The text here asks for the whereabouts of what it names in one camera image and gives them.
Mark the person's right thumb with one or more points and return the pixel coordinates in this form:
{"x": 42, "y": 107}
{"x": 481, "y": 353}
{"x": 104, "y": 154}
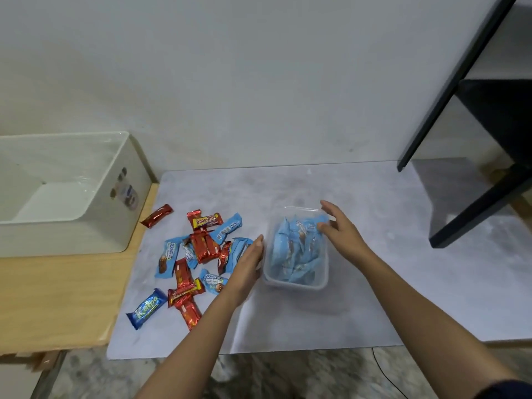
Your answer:
{"x": 326, "y": 231}

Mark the black shelf frame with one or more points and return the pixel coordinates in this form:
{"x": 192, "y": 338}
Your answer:
{"x": 498, "y": 120}

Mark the pile of light blue packets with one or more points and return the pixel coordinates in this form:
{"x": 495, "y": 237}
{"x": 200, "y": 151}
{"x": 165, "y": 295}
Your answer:
{"x": 295, "y": 253}

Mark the clear plastic container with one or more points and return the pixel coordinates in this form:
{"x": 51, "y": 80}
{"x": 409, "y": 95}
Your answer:
{"x": 296, "y": 283}

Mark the grey marble pattern mat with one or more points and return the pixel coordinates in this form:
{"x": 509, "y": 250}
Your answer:
{"x": 374, "y": 286}

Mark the person's right forearm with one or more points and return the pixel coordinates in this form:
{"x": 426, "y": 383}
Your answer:
{"x": 424, "y": 328}

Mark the person's left hand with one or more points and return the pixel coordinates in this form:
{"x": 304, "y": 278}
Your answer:
{"x": 245, "y": 274}

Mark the person's left forearm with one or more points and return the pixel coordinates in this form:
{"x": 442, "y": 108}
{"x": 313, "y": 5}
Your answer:
{"x": 199, "y": 344}

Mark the red and yellow snack packet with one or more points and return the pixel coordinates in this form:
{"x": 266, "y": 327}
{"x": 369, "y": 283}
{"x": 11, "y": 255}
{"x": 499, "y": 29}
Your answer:
{"x": 186, "y": 291}
{"x": 205, "y": 221}

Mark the white plastic storage bin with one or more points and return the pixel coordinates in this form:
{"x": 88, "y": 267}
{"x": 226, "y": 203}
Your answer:
{"x": 75, "y": 228}

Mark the dark blue sleeve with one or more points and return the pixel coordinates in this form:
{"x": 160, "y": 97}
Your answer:
{"x": 507, "y": 391}

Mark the light blue snack packet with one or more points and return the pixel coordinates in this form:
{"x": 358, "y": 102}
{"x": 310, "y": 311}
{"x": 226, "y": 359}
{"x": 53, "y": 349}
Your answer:
{"x": 238, "y": 250}
{"x": 212, "y": 282}
{"x": 190, "y": 255}
{"x": 168, "y": 257}
{"x": 226, "y": 228}

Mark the dark blue snack packet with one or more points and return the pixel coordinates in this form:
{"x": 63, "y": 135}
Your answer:
{"x": 146, "y": 308}

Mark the person's left fingers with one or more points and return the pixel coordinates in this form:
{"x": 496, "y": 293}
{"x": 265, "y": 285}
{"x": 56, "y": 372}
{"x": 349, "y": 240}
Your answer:
{"x": 252, "y": 255}

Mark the person's right hand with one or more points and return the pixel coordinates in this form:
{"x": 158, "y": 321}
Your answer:
{"x": 345, "y": 238}

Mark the grey metal table leg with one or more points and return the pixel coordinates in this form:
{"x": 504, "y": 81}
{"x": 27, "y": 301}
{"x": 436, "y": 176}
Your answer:
{"x": 48, "y": 376}

